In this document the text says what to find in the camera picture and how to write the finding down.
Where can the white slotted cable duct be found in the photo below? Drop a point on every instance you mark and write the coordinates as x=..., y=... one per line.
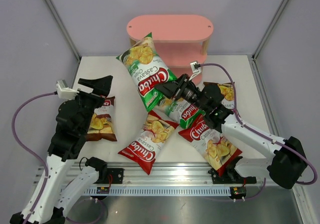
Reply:
x=159, y=191

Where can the red Chuba chips bag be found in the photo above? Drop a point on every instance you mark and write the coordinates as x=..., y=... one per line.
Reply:
x=213, y=146
x=150, y=140

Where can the green Chuba chips bag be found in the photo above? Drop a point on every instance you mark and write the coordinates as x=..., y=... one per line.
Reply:
x=147, y=70
x=179, y=111

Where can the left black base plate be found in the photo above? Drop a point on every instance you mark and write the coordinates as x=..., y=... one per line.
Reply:
x=113, y=175

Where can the aluminium mounting rail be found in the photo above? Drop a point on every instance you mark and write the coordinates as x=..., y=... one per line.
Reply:
x=162, y=174

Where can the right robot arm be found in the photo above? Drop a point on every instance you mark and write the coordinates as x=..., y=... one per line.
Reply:
x=286, y=159

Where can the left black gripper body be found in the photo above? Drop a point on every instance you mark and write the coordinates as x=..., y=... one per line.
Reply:
x=89, y=102

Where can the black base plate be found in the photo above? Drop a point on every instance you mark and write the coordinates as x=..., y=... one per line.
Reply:
x=113, y=175
x=230, y=177

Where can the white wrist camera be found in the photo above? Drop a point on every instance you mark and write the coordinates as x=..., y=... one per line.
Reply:
x=196, y=70
x=64, y=92

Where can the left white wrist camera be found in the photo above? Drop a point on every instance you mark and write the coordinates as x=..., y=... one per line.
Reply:
x=64, y=92

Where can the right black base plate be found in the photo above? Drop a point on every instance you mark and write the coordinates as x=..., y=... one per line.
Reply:
x=230, y=177

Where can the pink three-tier shelf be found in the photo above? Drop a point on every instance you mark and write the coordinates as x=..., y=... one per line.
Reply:
x=180, y=39

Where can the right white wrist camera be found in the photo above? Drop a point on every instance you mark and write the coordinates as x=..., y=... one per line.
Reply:
x=196, y=70

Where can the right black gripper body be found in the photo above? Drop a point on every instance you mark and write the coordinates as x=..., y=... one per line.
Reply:
x=186, y=91

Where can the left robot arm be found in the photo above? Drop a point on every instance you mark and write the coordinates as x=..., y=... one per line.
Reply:
x=50, y=204

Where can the brown chuba chips bag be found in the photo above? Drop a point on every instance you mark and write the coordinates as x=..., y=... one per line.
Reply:
x=227, y=91
x=101, y=125

